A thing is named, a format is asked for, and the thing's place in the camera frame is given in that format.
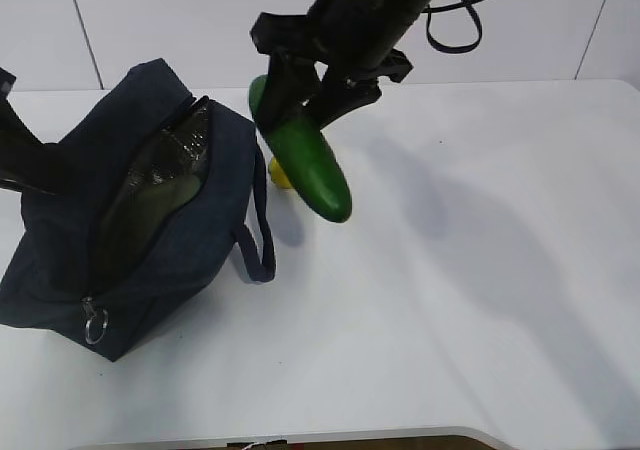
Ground yellow lemon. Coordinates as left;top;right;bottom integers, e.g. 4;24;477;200
268;157;293;190

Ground dark blue lunch bag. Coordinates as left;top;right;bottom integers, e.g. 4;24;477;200
1;59;276;361

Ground white cable at table edge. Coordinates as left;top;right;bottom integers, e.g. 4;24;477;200
227;436;290;450

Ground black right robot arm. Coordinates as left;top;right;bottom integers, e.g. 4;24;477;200
250;0;431;133

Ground glass container green lid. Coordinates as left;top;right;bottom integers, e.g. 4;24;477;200
94;174;202;277

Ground green cucumber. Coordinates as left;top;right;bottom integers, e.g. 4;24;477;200
260;105;352;223

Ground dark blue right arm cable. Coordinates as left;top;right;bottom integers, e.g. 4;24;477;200
424;0;544;55

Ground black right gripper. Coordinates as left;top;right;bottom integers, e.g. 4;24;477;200
250;0;414;131

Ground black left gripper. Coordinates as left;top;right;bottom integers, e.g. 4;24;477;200
0;68;68;194

